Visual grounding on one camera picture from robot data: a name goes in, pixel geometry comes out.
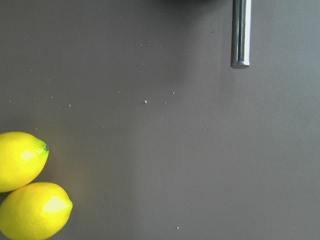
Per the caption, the yellow lemon lower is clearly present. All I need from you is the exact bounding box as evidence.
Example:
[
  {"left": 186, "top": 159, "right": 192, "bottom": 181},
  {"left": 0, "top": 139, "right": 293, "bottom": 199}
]
[{"left": 0, "top": 182, "right": 73, "bottom": 240}]

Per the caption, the yellow lemon upper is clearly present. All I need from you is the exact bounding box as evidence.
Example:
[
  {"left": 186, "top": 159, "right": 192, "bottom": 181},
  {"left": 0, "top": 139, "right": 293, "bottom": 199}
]
[{"left": 0, "top": 131, "right": 50, "bottom": 193}]

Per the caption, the steel ice scoop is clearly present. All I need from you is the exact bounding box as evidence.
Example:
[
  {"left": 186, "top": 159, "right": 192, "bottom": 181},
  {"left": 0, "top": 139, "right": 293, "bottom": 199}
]
[{"left": 230, "top": 0, "right": 252, "bottom": 69}]

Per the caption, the yellow lemon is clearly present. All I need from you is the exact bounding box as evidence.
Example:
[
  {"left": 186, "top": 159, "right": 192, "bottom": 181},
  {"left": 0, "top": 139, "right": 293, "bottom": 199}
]
[
  {"left": 0, "top": 131, "right": 50, "bottom": 193},
  {"left": 0, "top": 182, "right": 73, "bottom": 240}
]

